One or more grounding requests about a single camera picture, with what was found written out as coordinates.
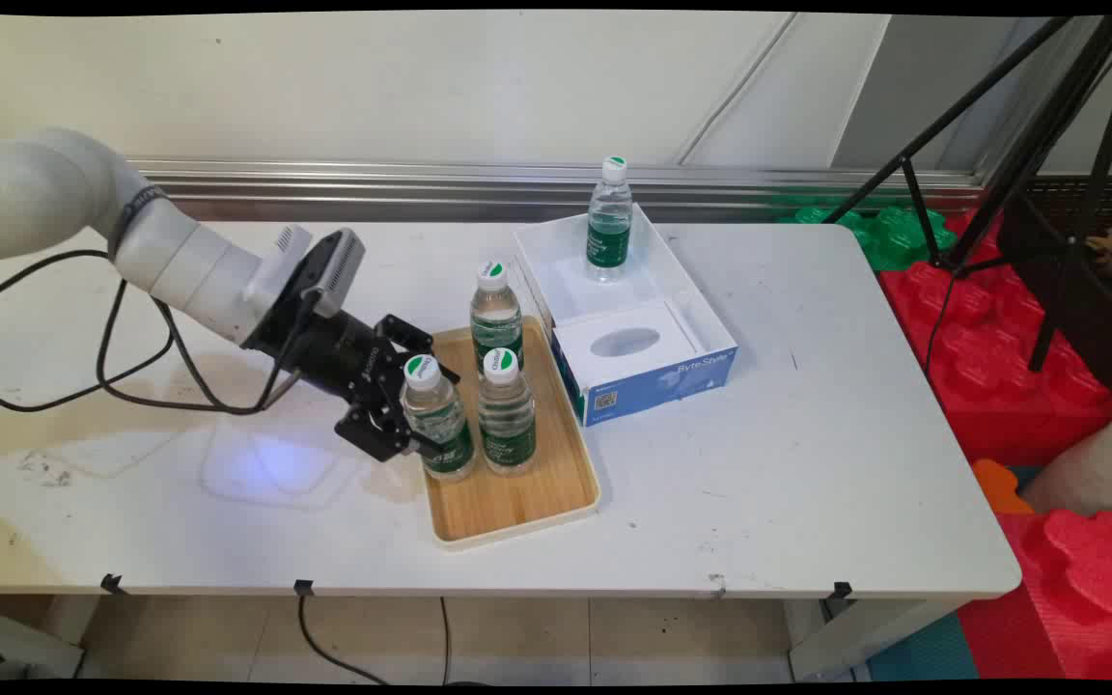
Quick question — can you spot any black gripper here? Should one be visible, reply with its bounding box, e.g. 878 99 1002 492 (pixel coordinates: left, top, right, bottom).
245 288 461 463

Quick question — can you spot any water bottle green label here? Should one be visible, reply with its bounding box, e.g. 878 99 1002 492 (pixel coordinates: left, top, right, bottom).
470 261 525 373
402 354 477 483
477 347 538 477
586 156 634 283

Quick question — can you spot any bamboo tray white rim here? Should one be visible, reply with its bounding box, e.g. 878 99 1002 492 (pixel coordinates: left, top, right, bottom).
404 316 602 552

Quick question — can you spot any white blue cardboard box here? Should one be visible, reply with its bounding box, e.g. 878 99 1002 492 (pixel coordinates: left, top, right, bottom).
513 203 739 428

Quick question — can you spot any green foam block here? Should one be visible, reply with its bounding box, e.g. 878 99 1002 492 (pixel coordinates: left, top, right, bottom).
778 198 959 273

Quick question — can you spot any white table leg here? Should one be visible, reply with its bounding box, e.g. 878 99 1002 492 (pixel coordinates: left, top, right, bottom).
788 598 972 681

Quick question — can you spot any teal floor mat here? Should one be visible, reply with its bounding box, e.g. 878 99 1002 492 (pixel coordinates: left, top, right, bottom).
865 613 982 681

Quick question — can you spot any large red foam block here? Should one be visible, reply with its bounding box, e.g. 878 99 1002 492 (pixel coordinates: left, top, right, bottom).
879 208 1112 469

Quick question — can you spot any orange foam piece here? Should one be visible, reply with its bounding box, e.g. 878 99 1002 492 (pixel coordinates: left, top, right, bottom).
971 459 1035 515

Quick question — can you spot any black tripod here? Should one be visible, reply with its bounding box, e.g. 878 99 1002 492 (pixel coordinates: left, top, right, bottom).
821 14 1112 373

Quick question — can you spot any beige cushion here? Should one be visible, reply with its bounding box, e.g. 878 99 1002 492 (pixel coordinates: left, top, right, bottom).
1024 401 1112 527

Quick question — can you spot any red foam block wavy edge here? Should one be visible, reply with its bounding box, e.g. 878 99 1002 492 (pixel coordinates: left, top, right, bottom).
957 510 1112 681

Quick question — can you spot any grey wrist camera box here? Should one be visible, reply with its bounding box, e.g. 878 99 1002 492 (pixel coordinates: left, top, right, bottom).
310 229 366 320

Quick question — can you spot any silver metal wall rail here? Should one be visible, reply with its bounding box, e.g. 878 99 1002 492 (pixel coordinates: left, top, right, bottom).
126 159 987 225

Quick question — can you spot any curved black floor cable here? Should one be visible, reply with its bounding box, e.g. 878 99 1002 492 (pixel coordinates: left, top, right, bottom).
298 596 393 684

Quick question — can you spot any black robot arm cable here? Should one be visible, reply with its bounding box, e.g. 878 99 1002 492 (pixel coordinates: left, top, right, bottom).
0 249 320 416

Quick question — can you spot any thin black tripod cable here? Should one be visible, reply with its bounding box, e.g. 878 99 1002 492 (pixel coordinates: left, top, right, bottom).
923 268 962 379

